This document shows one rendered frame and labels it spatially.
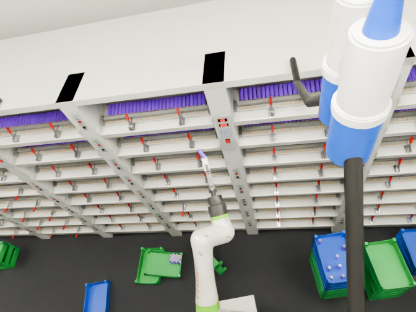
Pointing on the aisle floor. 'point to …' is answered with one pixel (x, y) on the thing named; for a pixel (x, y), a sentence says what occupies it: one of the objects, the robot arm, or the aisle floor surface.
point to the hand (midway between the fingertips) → (205, 164)
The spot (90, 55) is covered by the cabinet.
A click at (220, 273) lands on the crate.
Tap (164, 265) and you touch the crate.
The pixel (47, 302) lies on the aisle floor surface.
